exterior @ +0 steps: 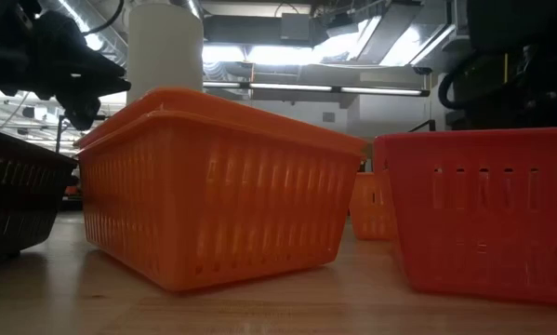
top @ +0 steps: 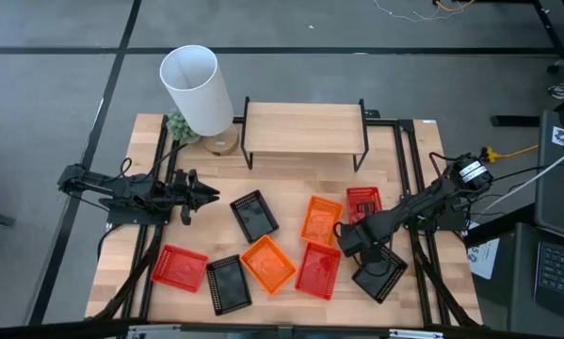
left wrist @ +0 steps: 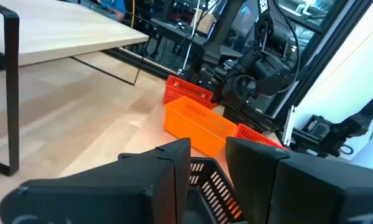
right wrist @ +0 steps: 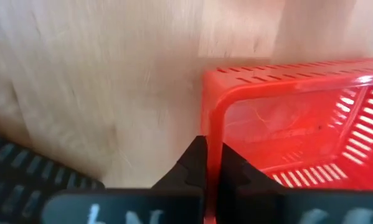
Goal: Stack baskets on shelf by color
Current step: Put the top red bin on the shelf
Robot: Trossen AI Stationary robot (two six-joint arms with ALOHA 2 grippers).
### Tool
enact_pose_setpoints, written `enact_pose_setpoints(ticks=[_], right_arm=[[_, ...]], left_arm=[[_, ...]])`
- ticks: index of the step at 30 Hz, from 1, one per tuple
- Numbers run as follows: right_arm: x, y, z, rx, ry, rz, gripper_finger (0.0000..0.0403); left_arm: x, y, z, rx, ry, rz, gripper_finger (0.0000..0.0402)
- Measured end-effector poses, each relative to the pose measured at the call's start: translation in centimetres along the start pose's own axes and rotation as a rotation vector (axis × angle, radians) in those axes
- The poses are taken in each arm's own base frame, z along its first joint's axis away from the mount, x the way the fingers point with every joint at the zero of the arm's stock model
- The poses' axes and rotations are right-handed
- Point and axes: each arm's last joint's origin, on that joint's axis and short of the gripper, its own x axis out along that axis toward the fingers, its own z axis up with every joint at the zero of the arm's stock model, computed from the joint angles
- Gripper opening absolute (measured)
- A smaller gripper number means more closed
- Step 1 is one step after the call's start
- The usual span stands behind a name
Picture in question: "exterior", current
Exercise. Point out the red slatted plastic basket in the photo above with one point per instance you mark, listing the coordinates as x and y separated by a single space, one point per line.
482 232

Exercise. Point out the grey ceiling box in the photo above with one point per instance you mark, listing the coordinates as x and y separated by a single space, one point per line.
296 25

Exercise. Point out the white shade wooden base lamp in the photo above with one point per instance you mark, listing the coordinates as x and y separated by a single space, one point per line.
164 46

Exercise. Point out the black metal stand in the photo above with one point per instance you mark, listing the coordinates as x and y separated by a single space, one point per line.
59 135

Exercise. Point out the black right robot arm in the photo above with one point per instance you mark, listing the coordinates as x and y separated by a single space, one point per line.
520 23

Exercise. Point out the long ceiling light fixture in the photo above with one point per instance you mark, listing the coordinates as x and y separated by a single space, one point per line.
306 87

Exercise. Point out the silver ceiling ventilation duct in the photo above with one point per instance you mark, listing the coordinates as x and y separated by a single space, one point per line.
106 37

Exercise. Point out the person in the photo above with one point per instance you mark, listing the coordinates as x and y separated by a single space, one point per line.
534 79

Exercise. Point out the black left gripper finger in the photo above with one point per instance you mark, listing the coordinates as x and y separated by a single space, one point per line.
92 74
83 114

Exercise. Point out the orange slatted plastic basket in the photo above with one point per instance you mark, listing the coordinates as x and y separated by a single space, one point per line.
368 209
213 209
189 98

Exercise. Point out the black slatted plastic basket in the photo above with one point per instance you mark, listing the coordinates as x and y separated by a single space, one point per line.
17 200

